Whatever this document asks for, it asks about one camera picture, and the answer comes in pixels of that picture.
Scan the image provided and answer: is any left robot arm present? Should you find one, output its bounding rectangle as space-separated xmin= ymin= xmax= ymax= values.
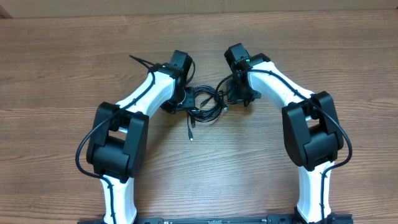
xmin=86 ymin=50 xmax=195 ymax=223

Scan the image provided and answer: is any black braided USB-C cable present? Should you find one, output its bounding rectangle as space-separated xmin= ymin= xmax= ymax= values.
xmin=186 ymin=86 xmax=229 ymax=142

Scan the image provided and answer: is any black glossy USB cable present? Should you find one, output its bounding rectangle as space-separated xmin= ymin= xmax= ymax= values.
xmin=186 ymin=85 xmax=230 ymax=129

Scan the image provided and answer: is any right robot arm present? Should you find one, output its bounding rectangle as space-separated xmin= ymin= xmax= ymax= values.
xmin=224 ymin=43 xmax=343 ymax=223

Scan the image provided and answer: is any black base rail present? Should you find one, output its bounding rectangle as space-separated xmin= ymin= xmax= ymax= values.
xmin=77 ymin=213 xmax=354 ymax=224

